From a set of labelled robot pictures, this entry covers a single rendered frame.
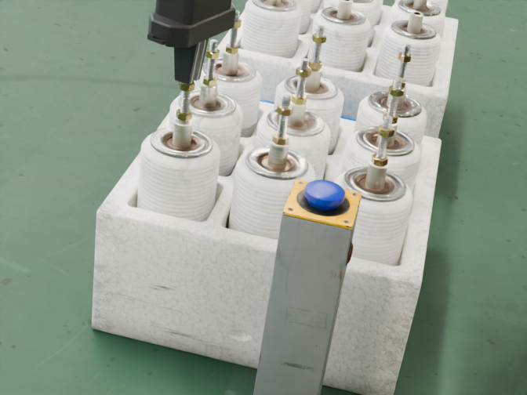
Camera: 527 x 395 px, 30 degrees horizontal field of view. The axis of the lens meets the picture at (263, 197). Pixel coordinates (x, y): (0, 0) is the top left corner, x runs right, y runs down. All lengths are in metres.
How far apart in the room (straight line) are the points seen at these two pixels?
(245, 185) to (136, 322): 0.24
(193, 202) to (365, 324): 0.25
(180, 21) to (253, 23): 0.58
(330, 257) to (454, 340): 0.43
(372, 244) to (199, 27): 0.32
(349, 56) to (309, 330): 0.71
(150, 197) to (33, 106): 0.67
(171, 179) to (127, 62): 0.88
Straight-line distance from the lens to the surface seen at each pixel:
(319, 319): 1.02
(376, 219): 1.13
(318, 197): 0.96
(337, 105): 1.36
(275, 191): 1.13
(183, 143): 1.18
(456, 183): 1.75
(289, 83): 1.38
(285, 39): 1.66
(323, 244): 0.97
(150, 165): 1.17
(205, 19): 1.10
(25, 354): 1.25
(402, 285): 1.14
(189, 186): 1.17
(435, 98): 1.62
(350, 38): 1.63
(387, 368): 1.21
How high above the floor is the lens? 0.81
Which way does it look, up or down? 31 degrees down
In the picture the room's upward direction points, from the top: 8 degrees clockwise
